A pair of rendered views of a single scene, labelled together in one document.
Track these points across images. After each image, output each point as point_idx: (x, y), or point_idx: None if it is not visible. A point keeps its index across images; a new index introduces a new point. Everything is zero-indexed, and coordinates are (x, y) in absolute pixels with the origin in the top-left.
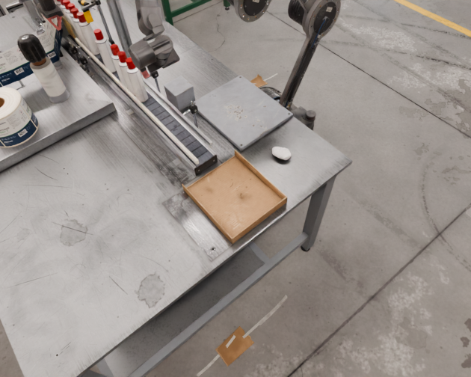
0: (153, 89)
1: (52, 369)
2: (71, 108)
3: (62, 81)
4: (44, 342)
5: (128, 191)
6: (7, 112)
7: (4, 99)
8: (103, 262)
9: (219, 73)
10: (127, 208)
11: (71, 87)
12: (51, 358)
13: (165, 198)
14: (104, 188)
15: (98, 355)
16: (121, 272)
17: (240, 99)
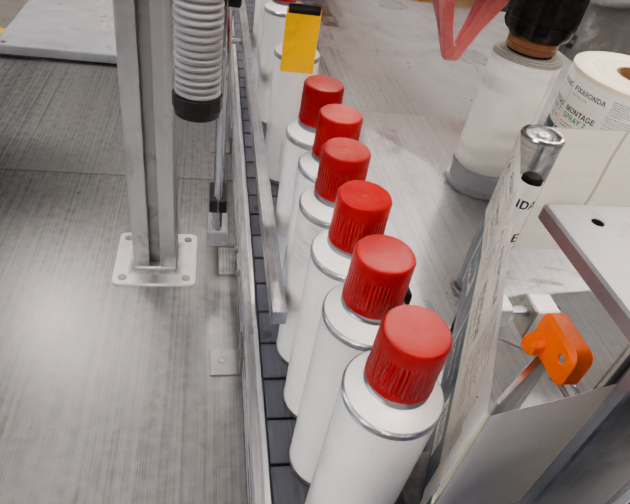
0: (245, 16)
1: (497, 16)
2: (446, 142)
3: (463, 223)
4: (505, 25)
5: (377, 49)
6: (598, 54)
7: (619, 74)
8: (436, 29)
9: (15, 80)
10: (387, 41)
11: (435, 190)
12: (499, 19)
13: (331, 27)
14: (412, 65)
15: (455, 6)
16: (418, 19)
17: (75, 24)
